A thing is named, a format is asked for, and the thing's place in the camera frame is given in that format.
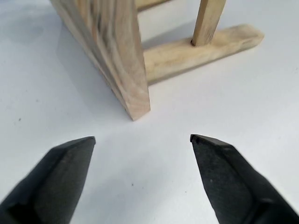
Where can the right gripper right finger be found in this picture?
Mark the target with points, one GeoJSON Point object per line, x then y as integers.
{"type": "Point", "coordinates": [231, 186]}

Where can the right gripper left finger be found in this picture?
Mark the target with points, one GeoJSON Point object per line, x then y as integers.
{"type": "Point", "coordinates": [49, 186]}

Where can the wooden leg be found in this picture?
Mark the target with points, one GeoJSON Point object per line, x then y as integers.
{"type": "Point", "coordinates": [196, 54]}

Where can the wooden seat board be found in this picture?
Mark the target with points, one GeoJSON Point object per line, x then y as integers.
{"type": "Point", "coordinates": [112, 46]}

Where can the wooden cross bar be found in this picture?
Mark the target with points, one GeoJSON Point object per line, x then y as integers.
{"type": "Point", "coordinates": [208, 21]}

